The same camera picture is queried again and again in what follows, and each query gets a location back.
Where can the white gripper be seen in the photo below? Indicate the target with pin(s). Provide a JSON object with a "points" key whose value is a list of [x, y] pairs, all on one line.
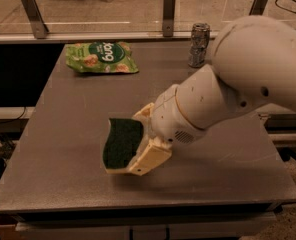
{"points": [[169, 117]]}

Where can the green and yellow sponge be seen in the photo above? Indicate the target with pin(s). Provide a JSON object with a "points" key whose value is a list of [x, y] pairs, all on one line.
{"points": [[125, 136]]}

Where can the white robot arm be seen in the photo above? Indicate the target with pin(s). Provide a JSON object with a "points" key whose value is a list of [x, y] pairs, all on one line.
{"points": [[253, 63]]}

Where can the green rice chip bag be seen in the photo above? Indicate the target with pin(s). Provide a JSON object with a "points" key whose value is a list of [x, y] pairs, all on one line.
{"points": [[101, 57]]}

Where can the silver soda can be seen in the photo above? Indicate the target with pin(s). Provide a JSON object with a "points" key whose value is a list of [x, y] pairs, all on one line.
{"points": [[200, 36]]}

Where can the cardboard box under table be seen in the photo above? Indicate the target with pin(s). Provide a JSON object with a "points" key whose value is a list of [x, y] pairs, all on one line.
{"points": [[8, 228]]}

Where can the middle metal bracket post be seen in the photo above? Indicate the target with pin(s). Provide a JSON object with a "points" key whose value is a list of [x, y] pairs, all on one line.
{"points": [[168, 17]]}

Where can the metal bracket post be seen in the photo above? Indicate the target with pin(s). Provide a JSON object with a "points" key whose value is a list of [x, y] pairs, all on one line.
{"points": [[39, 28], [258, 7], [168, 17]]}

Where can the left metal bracket post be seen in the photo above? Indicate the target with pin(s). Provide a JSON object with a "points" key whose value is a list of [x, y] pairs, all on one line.
{"points": [[39, 28]]}

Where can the right metal bracket post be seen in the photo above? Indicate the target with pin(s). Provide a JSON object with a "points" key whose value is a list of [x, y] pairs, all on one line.
{"points": [[258, 7]]}

